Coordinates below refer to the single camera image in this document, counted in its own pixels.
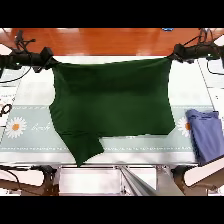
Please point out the dark green T-shirt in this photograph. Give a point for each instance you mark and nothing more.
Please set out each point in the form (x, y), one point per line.
(113, 103)

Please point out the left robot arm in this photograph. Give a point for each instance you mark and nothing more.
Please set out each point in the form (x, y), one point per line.
(16, 60)

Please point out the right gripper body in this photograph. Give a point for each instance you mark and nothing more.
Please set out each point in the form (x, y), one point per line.
(179, 52)

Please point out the blue garment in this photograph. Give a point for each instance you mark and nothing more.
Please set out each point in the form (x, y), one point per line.
(207, 133)

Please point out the silver frame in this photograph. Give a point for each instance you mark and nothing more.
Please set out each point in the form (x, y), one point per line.
(140, 181)

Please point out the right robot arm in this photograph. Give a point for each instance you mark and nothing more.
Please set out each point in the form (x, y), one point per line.
(206, 50)

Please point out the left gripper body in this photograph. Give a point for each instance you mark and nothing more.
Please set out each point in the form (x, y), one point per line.
(46, 59)

